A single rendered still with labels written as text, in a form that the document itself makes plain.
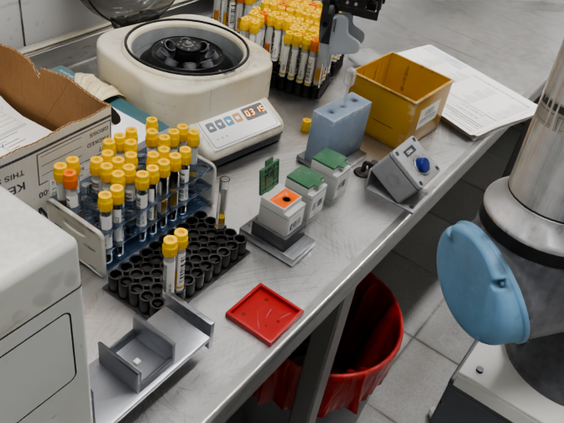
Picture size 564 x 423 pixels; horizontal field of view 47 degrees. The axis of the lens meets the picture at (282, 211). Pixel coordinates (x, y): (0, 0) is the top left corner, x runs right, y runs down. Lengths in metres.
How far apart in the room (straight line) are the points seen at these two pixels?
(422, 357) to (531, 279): 1.42
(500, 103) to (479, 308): 0.80
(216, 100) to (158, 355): 0.45
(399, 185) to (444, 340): 1.13
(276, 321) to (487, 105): 0.71
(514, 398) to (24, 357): 0.52
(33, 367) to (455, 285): 0.37
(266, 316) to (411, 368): 1.20
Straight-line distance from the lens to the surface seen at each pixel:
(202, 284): 0.80
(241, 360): 0.74
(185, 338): 0.71
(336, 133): 0.99
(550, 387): 0.78
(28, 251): 0.42
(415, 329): 2.05
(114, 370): 0.67
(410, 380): 1.92
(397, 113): 1.10
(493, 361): 0.80
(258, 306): 0.79
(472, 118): 1.27
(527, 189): 0.57
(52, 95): 0.95
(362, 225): 0.95
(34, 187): 0.83
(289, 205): 0.83
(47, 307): 0.45
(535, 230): 0.57
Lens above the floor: 1.46
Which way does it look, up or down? 39 degrees down
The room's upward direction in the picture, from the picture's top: 10 degrees clockwise
